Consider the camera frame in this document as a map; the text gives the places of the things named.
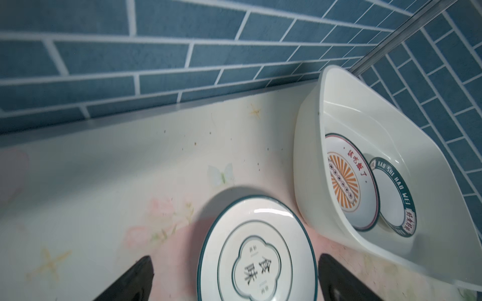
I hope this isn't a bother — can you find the floral table mat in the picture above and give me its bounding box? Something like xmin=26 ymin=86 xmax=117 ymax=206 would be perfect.
xmin=1 ymin=82 xmax=478 ymax=300

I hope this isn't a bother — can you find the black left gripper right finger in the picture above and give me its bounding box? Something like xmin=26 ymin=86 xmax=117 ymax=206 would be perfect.
xmin=318 ymin=253 xmax=382 ymax=301

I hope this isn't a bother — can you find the aluminium corner post right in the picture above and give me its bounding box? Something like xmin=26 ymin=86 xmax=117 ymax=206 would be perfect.
xmin=349 ymin=0 xmax=457 ymax=76

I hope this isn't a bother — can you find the white plastic bin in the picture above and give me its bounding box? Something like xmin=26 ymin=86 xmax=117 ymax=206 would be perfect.
xmin=293 ymin=65 xmax=481 ymax=291

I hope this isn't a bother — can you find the green rim plate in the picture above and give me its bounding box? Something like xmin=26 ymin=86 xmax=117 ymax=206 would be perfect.
xmin=370 ymin=157 xmax=417 ymax=238

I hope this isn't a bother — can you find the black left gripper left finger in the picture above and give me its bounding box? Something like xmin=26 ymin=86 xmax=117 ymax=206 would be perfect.
xmin=94 ymin=255 xmax=154 ymax=301

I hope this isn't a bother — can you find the orange sunburst plate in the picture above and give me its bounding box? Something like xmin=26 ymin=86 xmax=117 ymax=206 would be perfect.
xmin=325 ymin=133 xmax=380 ymax=232

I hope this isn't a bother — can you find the white plate grey emblem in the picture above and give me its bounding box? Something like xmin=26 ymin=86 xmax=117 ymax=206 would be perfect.
xmin=197 ymin=195 xmax=318 ymax=300

